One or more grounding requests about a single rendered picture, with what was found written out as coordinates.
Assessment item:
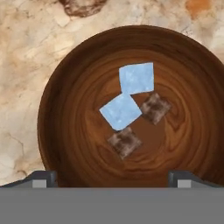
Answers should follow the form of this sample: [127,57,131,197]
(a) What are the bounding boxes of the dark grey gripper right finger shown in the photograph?
[168,170,224,189]

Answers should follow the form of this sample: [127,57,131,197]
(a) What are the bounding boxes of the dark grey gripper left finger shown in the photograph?
[0,170,58,189]

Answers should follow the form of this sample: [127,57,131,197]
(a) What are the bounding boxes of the brown wooden bowl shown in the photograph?
[37,24,224,188]

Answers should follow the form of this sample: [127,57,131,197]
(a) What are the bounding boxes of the clear brownish ice cube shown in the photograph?
[107,125,144,160]
[139,92,172,126]

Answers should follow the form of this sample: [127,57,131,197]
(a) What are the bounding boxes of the pale blue ice cube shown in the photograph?
[99,93,144,132]
[118,61,155,95]

